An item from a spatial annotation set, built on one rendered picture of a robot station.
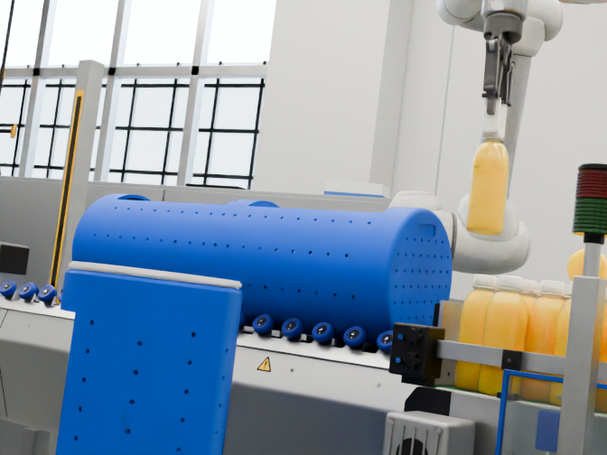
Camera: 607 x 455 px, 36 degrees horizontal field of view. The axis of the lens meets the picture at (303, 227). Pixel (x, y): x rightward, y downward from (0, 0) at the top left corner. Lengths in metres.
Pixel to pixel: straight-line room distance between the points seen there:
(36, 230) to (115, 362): 3.09
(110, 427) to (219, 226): 0.74
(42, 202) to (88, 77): 1.48
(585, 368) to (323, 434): 0.67
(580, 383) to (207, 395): 0.54
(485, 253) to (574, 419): 1.17
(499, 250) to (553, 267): 2.14
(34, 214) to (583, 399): 3.44
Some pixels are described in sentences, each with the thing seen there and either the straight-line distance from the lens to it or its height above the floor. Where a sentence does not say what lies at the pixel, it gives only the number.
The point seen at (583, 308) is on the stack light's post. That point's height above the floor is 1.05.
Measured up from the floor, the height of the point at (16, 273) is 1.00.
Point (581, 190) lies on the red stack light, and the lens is 1.40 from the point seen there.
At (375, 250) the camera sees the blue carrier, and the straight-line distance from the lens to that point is 1.81.
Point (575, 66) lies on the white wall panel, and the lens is 4.81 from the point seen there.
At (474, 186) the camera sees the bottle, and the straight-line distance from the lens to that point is 1.84.
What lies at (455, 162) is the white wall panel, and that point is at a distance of 4.85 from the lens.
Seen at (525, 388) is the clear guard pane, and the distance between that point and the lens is 1.53.
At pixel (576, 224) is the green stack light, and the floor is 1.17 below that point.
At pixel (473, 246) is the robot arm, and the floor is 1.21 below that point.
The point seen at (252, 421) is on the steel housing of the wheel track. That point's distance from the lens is 1.98.
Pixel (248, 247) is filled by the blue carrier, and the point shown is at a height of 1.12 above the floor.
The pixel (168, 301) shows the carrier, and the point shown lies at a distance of 1.41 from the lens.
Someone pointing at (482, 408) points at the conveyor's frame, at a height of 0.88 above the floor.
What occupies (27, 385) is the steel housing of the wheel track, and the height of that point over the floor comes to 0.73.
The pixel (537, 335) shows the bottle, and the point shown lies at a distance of 1.64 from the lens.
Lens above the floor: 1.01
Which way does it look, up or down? 5 degrees up
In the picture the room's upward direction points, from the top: 7 degrees clockwise
